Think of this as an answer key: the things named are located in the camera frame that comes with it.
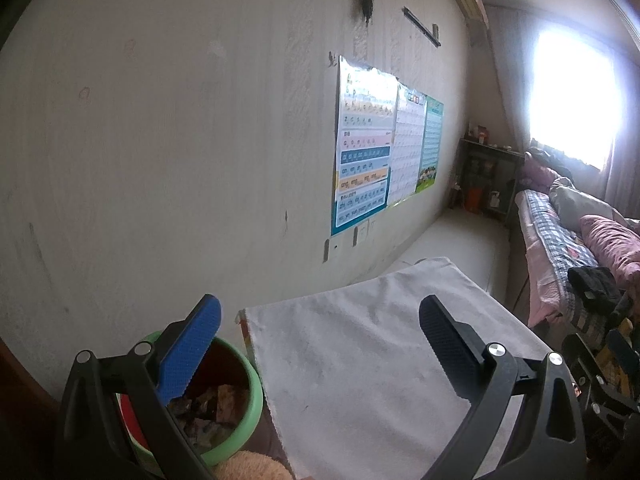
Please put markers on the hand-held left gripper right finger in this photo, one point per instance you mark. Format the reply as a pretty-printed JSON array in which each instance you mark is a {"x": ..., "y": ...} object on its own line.
[{"x": 445, "y": 340}]

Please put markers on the pink bed sheet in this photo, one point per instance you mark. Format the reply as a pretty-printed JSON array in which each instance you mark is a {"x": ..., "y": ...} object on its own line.
[{"x": 542, "y": 290}]

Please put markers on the white table cloth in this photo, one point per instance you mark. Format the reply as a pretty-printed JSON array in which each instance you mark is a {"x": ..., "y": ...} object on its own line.
[{"x": 350, "y": 360}]

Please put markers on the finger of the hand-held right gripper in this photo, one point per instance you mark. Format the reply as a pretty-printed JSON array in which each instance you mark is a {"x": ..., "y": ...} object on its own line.
[{"x": 585, "y": 365}]

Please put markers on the tan plush toy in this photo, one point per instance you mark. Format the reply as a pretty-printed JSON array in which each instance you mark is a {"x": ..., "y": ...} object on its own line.
[{"x": 255, "y": 467}]

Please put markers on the wall socket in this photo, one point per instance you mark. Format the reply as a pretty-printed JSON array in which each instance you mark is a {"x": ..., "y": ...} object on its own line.
[{"x": 362, "y": 232}]

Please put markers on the bright window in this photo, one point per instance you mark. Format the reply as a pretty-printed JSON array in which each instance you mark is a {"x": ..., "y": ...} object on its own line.
[{"x": 575, "y": 100}]

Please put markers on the white chart wall poster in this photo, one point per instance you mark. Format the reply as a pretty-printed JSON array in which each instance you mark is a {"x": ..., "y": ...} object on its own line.
[{"x": 407, "y": 150}]

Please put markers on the red container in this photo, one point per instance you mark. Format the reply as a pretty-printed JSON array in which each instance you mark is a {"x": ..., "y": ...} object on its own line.
[{"x": 476, "y": 199}]

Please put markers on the purple pillow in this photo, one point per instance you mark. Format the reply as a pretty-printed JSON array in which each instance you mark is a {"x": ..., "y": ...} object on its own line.
[{"x": 540, "y": 175}]

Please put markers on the black wall bar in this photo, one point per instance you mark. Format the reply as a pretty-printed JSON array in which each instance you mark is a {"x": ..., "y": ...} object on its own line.
[{"x": 420, "y": 25}]

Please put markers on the green chart wall poster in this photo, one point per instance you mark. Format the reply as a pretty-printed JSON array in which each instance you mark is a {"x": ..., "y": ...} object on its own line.
[{"x": 432, "y": 140}]

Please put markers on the yellow chair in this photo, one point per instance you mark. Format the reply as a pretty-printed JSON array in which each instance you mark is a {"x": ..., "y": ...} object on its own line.
[{"x": 620, "y": 365}]

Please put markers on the dark shelf cabinet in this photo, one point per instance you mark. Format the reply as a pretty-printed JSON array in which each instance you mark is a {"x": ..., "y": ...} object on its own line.
[{"x": 507, "y": 175}]

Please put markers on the black cloth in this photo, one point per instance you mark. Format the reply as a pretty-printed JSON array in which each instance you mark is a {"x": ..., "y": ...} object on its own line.
[{"x": 592, "y": 285}]

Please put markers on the white bottle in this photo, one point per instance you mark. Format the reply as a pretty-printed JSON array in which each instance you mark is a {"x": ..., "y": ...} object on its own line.
[{"x": 495, "y": 201}]

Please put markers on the red bin with green rim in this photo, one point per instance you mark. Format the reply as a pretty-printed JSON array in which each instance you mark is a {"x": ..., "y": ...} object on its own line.
[{"x": 252, "y": 390}]

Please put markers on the blue alphabet wall poster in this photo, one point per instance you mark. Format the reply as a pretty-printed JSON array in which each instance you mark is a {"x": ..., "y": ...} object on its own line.
[{"x": 362, "y": 160}]

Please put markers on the grey quilt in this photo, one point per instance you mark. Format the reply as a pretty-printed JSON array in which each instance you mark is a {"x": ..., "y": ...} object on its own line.
[{"x": 580, "y": 202}]

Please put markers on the curtain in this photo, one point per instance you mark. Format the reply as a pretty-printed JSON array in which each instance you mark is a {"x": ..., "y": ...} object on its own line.
[{"x": 625, "y": 180}]

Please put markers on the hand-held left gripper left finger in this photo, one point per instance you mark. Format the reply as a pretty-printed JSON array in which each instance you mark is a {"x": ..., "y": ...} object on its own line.
[{"x": 192, "y": 345}]

